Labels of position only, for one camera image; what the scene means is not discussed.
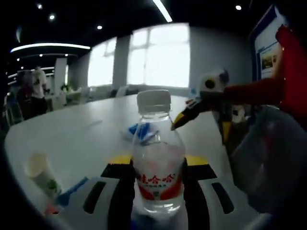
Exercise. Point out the blue pad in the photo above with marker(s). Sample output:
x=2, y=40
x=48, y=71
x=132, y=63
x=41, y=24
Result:
x=130, y=130

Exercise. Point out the blue plastic packet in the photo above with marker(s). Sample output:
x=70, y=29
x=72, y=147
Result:
x=72, y=191

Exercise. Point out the straight ceiling light strip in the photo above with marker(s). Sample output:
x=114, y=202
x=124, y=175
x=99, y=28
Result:
x=163, y=10

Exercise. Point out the white office chair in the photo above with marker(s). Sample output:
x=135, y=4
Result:
x=123, y=91
x=14, y=112

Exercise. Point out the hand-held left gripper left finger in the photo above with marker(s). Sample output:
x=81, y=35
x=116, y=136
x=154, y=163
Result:
x=120, y=191

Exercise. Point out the group of round ceiling spotlights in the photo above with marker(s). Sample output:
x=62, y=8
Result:
x=99, y=27

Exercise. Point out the person's light shirt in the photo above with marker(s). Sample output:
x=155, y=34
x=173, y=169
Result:
x=271, y=167

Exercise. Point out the blue framed wall poster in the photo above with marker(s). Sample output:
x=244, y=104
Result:
x=263, y=48

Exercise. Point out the clear water bottle white cap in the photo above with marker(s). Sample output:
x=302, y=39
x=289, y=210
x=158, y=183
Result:
x=157, y=155

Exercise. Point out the white and black device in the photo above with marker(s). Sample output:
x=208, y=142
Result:
x=239, y=117

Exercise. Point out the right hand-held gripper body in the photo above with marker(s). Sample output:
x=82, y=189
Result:
x=211, y=84

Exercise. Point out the wide bright window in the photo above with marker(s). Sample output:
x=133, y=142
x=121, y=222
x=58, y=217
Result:
x=158, y=60

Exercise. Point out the white table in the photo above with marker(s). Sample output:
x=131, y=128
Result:
x=72, y=134

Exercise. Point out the green potted plant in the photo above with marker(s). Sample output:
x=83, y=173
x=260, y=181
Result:
x=65, y=88

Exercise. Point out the curved ceiling light strip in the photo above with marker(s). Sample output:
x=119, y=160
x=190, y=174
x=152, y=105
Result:
x=48, y=45

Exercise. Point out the narrow bright window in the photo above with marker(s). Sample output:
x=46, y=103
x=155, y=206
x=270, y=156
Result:
x=100, y=64

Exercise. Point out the white paper cup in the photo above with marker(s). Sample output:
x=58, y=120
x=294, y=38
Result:
x=40, y=172

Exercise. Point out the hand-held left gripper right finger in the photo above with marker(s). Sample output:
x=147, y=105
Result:
x=194, y=196

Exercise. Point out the bottle with blue label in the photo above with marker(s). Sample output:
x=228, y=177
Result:
x=193, y=92

